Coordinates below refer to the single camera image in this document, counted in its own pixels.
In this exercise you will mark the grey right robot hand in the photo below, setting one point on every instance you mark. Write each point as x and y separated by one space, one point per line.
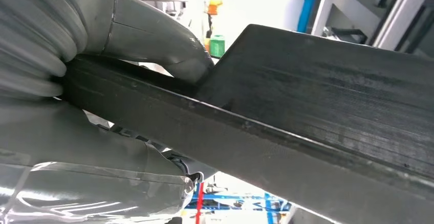
84 154

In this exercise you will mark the green container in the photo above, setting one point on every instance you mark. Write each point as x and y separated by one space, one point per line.
217 46

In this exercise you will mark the orange object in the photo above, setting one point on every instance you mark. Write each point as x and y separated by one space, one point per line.
214 7

